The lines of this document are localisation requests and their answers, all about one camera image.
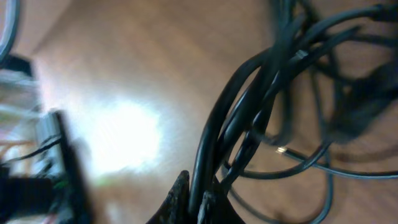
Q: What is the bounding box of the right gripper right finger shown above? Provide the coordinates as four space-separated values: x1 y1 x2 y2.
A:
197 177 245 224

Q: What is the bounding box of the thick black usb cable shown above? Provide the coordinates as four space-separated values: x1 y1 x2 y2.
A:
187 0 398 218

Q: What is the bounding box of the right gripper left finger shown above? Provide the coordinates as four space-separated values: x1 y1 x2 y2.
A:
147 170 190 224

